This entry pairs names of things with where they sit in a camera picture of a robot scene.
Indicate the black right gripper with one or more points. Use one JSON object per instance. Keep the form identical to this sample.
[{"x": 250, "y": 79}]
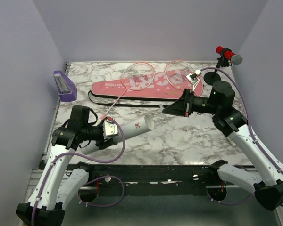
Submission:
[{"x": 181, "y": 107}]

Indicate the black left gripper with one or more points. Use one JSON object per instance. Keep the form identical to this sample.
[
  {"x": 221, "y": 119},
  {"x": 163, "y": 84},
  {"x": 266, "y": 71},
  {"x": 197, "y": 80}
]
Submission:
[{"x": 102, "y": 144}]

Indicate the pink racket cover bag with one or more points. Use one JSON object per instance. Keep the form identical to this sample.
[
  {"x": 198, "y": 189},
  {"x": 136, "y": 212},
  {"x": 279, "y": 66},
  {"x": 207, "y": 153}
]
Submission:
[{"x": 159, "y": 89}]

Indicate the pink badminton racket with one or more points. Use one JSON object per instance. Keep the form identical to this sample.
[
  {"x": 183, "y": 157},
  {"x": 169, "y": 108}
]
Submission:
[
  {"x": 219, "y": 103},
  {"x": 136, "y": 77}
]

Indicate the grey shuttlecock tube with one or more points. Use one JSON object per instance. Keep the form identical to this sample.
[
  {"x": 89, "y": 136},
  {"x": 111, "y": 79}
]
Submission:
[{"x": 132, "y": 129}]

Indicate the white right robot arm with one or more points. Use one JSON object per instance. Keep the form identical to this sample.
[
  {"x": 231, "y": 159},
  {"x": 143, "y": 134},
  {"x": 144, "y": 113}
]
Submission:
[{"x": 267, "y": 186}]

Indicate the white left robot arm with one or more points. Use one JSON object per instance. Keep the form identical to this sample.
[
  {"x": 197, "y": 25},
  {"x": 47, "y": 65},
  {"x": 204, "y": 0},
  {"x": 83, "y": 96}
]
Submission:
[{"x": 46, "y": 206}]

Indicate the black microphone stand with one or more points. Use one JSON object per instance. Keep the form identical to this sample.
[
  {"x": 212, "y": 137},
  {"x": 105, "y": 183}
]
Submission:
[{"x": 211, "y": 77}]

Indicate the purple metronome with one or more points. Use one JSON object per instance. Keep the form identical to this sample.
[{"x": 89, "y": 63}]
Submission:
[{"x": 67, "y": 90}]

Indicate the red grey microphone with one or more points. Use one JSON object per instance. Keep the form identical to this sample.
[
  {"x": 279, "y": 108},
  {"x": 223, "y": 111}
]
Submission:
[{"x": 226, "y": 53}]

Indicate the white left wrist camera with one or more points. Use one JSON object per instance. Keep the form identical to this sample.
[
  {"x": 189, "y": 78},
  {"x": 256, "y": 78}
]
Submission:
[{"x": 109, "y": 129}]

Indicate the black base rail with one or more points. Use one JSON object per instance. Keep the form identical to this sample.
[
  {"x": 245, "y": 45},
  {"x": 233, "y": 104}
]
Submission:
[{"x": 151, "y": 180}]

